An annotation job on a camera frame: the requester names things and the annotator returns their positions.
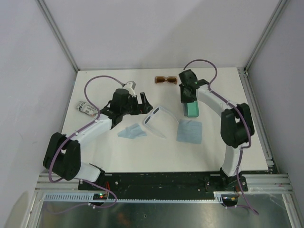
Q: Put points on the aluminium frame rail front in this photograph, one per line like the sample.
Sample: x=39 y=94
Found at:
x=264 y=183

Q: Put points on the brown sunglasses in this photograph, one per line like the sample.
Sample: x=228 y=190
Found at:
x=169 y=79

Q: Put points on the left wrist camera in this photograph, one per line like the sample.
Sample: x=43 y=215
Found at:
x=130 y=86

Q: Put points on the white frame sunglasses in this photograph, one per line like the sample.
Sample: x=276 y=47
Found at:
x=156 y=112

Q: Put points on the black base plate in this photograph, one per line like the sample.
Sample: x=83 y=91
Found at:
x=164 y=193

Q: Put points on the blue glasses case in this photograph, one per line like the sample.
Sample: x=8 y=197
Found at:
x=191 y=110

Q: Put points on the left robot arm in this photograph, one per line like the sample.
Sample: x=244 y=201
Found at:
x=63 y=155

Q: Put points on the right aluminium corner post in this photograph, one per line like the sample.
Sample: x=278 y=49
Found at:
x=267 y=31

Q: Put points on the crumpled blue cleaning cloth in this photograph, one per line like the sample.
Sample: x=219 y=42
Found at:
x=132 y=132

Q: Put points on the blue cleaning cloth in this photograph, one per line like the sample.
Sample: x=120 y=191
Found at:
x=132 y=132
x=189 y=131

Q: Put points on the aluminium corner post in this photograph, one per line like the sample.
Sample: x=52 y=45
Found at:
x=57 y=33
x=267 y=31

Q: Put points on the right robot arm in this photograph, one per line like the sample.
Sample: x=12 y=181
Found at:
x=236 y=126

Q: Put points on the left aluminium corner post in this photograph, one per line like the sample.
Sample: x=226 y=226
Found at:
x=57 y=33

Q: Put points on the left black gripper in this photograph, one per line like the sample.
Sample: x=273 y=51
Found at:
x=146 y=107

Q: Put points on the newspaper print pouch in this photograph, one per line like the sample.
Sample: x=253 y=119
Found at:
x=87 y=108

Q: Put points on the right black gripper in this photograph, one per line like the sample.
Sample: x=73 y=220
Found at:
x=183 y=99

